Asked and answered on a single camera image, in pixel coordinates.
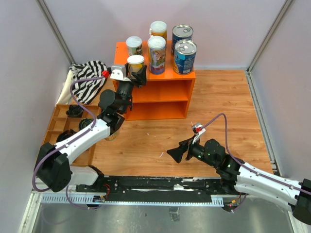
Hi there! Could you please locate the orange fruit can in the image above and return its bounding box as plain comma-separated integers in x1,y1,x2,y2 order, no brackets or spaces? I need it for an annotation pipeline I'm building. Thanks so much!
127,55,145,73

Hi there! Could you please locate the small green can white lid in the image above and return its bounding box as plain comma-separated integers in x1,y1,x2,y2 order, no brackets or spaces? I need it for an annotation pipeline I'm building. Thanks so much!
126,36,142,56

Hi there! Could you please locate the tall blue colourful can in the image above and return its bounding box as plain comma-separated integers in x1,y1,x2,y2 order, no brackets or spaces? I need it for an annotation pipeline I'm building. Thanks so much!
147,36,166,75

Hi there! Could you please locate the yellow can with white lid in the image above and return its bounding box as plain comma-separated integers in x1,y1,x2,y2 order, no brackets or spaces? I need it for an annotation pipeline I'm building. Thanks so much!
149,21,167,40

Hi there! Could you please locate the blue yellow tin can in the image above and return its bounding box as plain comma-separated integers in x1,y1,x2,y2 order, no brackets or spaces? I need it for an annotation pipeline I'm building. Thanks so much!
173,39,197,75

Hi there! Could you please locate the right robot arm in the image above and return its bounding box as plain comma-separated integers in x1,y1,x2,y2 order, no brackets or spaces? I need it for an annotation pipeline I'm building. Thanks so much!
167,138,311,225

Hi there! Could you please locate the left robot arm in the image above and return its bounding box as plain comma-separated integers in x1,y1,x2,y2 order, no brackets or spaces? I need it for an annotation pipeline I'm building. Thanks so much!
32,65,147,192

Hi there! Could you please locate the orange wooden shelf cabinet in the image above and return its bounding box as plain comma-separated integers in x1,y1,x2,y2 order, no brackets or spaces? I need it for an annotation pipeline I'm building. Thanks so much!
124,40,196,121

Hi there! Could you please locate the black white striped cloth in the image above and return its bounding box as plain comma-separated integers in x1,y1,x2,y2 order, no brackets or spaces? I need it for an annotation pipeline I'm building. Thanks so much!
69,61,111,105

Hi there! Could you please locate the wooden compartment tray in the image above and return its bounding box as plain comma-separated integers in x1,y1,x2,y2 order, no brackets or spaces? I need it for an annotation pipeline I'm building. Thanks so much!
43,104,101,166

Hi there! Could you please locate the dark blue tin can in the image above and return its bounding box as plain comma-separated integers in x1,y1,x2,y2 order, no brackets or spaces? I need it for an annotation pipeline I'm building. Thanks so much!
171,24,193,55

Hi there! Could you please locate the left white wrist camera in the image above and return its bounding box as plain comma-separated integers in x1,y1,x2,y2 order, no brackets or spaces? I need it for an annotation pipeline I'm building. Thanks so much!
101,64,130,82

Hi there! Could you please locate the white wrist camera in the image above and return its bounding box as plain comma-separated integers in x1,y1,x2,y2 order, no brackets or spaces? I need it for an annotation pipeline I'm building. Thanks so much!
101,64,130,82
191,123,206,144

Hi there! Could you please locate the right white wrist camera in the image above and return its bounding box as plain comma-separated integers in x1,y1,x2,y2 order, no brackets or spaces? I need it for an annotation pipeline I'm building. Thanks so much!
191,123,206,144

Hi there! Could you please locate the coiled black green cable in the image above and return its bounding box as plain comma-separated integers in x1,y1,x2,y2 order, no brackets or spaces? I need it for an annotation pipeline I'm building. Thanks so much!
78,117,94,132

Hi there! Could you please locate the coiled black cable top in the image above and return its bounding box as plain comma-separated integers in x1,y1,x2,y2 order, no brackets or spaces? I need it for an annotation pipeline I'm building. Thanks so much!
66,104,85,117

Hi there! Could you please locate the coiled black orange cable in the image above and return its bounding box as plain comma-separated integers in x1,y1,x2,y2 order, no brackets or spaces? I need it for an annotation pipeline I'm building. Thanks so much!
56,130,76,144

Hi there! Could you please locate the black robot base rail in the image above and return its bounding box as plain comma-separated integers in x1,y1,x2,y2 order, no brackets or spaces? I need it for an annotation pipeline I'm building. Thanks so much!
75,176,239,203

